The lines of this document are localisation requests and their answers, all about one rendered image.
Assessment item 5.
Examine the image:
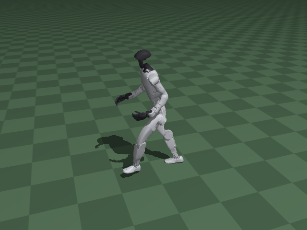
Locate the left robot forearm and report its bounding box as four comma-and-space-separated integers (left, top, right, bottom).
148, 95, 168, 117

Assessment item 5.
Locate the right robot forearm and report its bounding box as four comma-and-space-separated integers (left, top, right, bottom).
129, 86, 144, 99

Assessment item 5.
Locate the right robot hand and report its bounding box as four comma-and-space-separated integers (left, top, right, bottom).
115, 92, 132, 106

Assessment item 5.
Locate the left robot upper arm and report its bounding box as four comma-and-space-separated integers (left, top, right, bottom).
148, 74, 168, 99

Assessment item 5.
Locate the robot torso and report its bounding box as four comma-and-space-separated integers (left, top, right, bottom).
141, 68, 166, 114

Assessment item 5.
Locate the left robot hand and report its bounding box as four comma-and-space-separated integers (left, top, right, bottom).
132, 110, 152, 121

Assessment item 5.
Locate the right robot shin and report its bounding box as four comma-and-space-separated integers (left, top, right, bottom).
163, 137, 178, 159

